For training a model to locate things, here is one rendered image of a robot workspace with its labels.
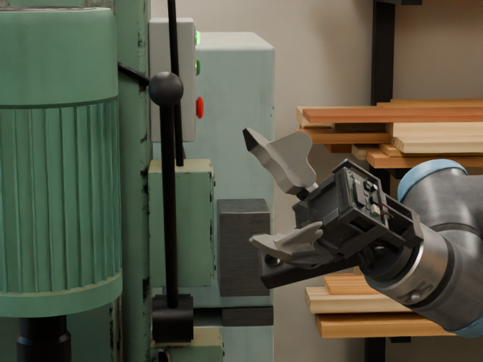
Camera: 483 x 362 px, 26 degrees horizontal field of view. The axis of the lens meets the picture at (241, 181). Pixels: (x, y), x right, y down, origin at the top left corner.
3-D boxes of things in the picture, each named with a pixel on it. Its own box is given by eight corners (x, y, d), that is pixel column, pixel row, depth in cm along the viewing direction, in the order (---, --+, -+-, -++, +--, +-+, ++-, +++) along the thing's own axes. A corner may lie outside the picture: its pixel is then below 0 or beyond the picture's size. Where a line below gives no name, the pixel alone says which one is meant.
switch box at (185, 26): (149, 142, 139) (147, 21, 136) (152, 131, 148) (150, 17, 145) (196, 142, 139) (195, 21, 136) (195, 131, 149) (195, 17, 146)
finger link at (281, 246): (282, 211, 98) (333, 201, 106) (241, 243, 101) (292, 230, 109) (299, 240, 98) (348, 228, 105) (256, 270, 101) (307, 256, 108)
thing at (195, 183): (149, 288, 132) (146, 172, 129) (152, 268, 141) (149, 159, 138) (215, 287, 133) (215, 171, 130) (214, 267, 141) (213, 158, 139)
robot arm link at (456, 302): (448, 291, 130) (463, 358, 123) (379, 251, 124) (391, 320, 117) (508, 253, 125) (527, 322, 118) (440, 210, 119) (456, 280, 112)
